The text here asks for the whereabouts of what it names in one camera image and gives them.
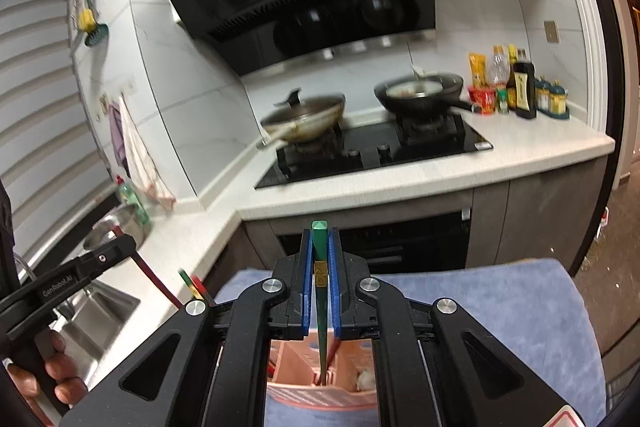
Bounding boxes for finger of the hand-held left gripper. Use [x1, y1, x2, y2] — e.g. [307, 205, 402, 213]
[79, 234, 137, 279]

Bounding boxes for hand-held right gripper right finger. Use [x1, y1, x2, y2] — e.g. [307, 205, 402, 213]
[327, 227, 572, 427]

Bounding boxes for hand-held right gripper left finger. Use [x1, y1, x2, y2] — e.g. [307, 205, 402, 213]
[59, 229, 315, 427]

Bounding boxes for green chopstick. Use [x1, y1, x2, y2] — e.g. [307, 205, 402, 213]
[178, 269, 202, 304]
[309, 219, 334, 385]

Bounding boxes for red chopstick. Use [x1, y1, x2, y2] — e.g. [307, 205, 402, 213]
[192, 276, 217, 308]
[112, 227, 185, 310]

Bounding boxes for pink perforated utensil holder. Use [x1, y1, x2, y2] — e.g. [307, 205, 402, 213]
[267, 337, 378, 411]

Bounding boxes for person's left hand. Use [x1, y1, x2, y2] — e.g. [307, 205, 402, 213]
[4, 330, 90, 427]

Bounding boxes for stainless steel pot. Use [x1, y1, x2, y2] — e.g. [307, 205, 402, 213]
[82, 204, 146, 254]

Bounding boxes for green dish soap bottle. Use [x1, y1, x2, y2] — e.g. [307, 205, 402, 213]
[116, 176, 151, 226]

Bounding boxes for stainless steel sink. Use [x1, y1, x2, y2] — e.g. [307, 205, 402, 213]
[54, 284, 142, 385]

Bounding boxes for black built-in oven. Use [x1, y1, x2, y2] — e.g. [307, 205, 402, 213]
[275, 211, 472, 274]

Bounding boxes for white hanging towel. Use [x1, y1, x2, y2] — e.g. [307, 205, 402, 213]
[117, 94, 177, 210]

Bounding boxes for purple hanging cloth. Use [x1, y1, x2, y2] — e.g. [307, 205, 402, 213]
[107, 102, 129, 178]

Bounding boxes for black gas stove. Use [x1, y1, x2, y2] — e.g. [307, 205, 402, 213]
[254, 114, 495, 191]

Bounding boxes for window blinds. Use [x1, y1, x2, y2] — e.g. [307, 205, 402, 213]
[0, 0, 121, 268]

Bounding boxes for blue plush towel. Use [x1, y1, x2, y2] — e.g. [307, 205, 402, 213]
[215, 257, 608, 427]

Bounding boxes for beige wok with lid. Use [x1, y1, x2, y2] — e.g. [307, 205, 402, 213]
[256, 88, 347, 151]

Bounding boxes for grey kitchen base cabinet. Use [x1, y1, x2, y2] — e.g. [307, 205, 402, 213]
[239, 152, 617, 280]

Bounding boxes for black frying pan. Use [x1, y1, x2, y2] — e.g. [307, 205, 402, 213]
[374, 71, 477, 118]

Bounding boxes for yellow scrub brush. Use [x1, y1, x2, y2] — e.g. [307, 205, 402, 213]
[77, 7, 99, 32]

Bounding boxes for red instant noodle cup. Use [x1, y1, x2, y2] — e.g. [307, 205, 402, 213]
[467, 85, 499, 115]

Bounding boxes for yellow seasoning packet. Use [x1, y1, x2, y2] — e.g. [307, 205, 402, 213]
[468, 52, 487, 88]

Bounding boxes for dark soy sauce bottle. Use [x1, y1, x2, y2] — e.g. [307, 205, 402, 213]
[512, 49, 538, 120]

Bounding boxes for clear plastic bottle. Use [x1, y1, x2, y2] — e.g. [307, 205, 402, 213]
[486, 46, 511, 91]

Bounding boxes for yellow-capped sauce bottle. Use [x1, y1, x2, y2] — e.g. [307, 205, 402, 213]
[506, 44, 519, 108]

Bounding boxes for spice jar rack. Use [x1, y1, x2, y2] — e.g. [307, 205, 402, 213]
[535, 76, 571, 122]

